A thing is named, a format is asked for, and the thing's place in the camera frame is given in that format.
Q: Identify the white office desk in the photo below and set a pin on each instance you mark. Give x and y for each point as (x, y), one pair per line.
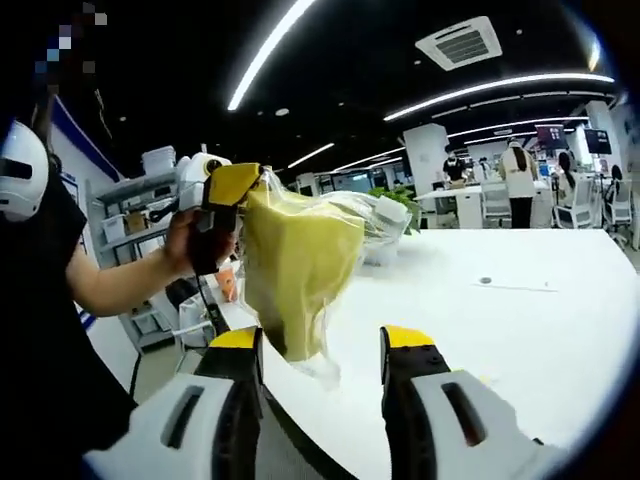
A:
(450, 205)

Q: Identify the curved ceiling light strip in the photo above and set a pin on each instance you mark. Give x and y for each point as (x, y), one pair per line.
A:
(500, 90)

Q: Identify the hanging dark screen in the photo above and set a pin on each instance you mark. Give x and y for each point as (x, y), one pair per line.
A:
(551, 137)
(598, 141)

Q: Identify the short ceiling light strip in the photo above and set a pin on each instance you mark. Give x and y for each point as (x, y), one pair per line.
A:
(311, 155)

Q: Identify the person's left hand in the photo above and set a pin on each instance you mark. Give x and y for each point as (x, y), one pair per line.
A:
(180, 245)

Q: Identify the small white silicone block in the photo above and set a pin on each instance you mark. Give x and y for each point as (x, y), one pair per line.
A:
(392, 210)

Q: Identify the grey metal shelf rack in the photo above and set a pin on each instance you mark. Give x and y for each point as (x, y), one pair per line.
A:
(125, 200)

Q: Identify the operator in black shirt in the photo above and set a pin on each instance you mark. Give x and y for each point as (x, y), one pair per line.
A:
(40, 325)

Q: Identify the white storage box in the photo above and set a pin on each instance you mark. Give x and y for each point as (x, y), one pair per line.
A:
(159, 160)

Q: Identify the orange printed cup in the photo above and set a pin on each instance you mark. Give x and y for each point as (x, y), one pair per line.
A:
(228, 286)

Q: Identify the yellow sponge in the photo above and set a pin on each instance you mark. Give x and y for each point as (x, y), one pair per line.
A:
(325, 372)

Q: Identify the clear storage box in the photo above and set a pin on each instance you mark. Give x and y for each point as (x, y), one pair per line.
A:
(114, 229)

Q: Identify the potted green plant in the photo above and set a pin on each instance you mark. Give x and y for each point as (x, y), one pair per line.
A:
(387, 191)

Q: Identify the ceiling air vent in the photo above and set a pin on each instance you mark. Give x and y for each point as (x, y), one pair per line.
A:
(460, 44)

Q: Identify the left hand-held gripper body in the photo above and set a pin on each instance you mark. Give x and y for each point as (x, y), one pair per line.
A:
(192, 180)

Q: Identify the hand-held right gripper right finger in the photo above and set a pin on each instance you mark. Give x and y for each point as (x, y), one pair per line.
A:
(450, 430)

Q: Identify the long straight ceiling light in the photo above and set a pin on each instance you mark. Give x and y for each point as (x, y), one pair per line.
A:
(270, 50)

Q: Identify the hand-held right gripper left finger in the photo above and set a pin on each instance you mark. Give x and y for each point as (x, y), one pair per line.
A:
(165, 430)

